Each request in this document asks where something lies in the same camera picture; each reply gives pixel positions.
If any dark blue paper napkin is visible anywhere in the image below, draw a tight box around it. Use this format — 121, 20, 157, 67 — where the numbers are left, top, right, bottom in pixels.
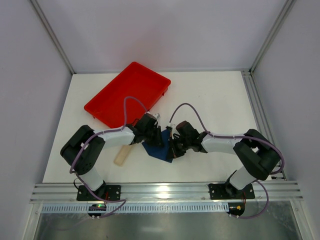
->
142, 129, 173, 163

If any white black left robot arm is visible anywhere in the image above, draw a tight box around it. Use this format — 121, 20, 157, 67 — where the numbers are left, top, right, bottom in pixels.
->
60, 112, 163, 191

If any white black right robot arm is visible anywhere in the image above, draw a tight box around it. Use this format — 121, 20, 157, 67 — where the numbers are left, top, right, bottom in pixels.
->
166, 121, 283, 198

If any red plastic tray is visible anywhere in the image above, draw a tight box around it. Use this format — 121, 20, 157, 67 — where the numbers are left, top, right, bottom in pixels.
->
84, 62, 171, 128

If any right black controller board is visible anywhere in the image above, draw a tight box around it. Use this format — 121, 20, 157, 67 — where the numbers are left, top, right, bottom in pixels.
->
227, 202, 245, 217

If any black controller board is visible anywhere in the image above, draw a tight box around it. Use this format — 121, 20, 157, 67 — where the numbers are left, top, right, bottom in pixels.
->
227, 202, 245, 217
88, 203, 107, 218

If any left black controller board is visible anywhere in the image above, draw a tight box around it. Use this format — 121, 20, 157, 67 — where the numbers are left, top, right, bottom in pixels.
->
88, 203, 107, 218

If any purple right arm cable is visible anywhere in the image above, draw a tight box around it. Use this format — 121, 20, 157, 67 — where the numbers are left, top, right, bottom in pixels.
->
169, 102, 287, 220

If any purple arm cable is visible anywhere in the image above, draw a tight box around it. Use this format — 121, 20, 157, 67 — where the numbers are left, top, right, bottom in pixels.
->
169, 102, 287, 220
69, 96, 153, 221

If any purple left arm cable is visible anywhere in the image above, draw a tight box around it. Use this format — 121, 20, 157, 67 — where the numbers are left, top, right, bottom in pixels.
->
69, 96, 153, 221

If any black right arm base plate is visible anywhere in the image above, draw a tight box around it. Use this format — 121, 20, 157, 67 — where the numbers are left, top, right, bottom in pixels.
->
208, 183, 255, 200

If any white slotted cable duct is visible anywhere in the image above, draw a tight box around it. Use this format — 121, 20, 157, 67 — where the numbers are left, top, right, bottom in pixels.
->
41, 202, 229, 214

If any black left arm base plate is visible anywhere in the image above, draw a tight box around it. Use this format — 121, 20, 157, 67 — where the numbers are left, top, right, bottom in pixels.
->
76, 184, 122, 202

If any aluminium right side rail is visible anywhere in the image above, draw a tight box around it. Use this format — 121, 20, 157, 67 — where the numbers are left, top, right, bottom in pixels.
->
241, 70, 287, 181

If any aluminium rail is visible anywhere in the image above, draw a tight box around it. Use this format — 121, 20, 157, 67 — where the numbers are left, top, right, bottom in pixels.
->
29, 180, 303, 204
241, 70, 287, 181

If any aluminium front rail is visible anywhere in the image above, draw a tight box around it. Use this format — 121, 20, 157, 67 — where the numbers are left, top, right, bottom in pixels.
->
29, 180, 303, 204

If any aluminium left corner post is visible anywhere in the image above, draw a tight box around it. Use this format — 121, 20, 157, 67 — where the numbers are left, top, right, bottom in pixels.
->
28, 0, 76, 75

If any aluminium corner post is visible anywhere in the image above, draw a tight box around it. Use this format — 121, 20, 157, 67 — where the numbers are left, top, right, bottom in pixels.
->
28, 0, 76, 75
249, 0, 296, 75

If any aluminium right corner post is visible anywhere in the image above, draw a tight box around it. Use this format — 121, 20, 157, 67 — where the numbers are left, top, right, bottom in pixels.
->
249, 0, 296, 75

